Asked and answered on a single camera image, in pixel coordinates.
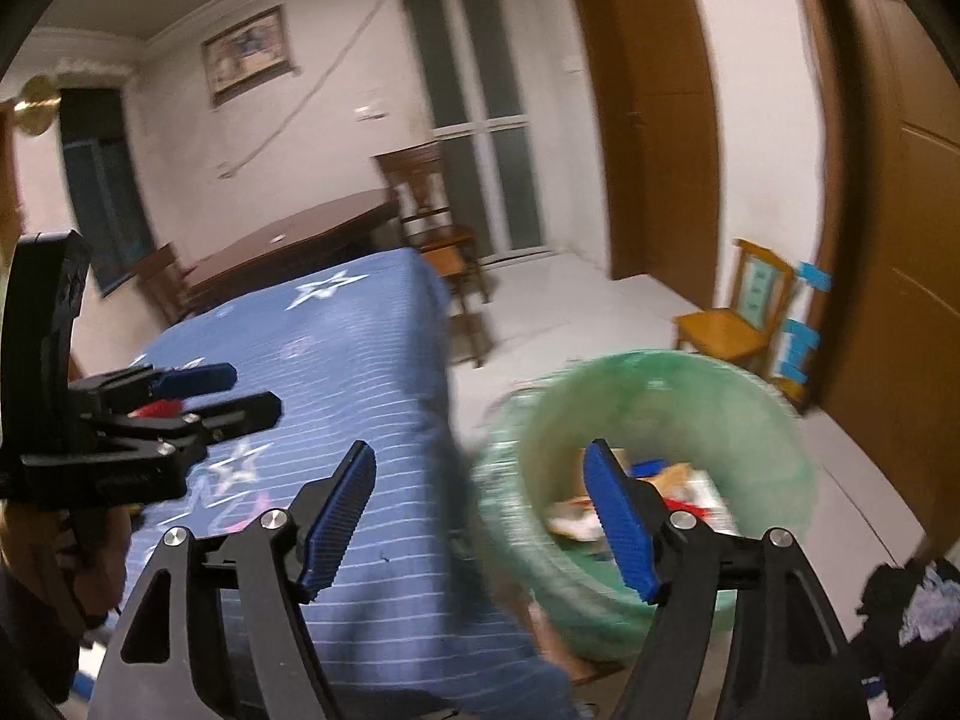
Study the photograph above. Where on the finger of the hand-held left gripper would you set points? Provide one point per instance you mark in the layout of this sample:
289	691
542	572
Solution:
240	412
199	379

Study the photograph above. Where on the dark window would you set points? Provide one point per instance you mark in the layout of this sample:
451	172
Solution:
105	195

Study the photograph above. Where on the dark wooden chair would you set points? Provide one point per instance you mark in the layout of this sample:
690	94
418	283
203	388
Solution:
161	285

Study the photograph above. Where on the frosted glass door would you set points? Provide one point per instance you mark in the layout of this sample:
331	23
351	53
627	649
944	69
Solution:
480	120

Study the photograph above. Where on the framed wall picture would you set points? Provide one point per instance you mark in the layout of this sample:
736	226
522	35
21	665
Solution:
246	54

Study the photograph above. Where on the small yellow wooden chair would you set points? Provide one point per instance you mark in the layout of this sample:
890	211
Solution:
739	322

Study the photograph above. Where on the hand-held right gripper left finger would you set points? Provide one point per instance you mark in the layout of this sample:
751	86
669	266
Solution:
337	532

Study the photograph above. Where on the gold ceiling lamp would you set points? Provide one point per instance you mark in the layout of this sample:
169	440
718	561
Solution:
37	106

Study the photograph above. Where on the brown wooden wardrobe door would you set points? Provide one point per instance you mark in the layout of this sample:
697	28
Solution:
900	240

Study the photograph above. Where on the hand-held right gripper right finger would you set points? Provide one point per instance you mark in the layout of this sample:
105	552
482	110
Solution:
622	532

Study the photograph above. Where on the blue paper strips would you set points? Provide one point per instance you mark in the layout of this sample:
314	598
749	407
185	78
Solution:
799	345

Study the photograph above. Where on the blue checked star blanket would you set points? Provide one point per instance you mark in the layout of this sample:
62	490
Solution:
360	360

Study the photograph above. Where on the low wooden chair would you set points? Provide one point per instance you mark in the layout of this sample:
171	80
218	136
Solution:
465	315

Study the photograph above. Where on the tall-backed wooden chair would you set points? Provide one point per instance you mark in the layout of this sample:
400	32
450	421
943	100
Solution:
420	187

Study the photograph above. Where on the red wrapper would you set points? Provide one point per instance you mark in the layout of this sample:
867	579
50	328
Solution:
157	409

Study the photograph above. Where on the person's left hand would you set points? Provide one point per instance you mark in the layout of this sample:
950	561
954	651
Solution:
109	551

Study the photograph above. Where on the dark wooden table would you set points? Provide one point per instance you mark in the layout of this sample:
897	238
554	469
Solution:
300	240

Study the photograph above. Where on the white wall switch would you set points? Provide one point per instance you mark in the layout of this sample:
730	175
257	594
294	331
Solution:
367	114

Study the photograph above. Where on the pile of mixed scraps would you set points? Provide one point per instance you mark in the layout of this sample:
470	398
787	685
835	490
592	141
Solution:
690	491

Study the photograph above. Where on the green plastic bin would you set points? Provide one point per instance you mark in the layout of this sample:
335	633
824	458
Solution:
675	369

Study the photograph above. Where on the dark cloth pile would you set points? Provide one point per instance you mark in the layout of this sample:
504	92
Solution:
900	615

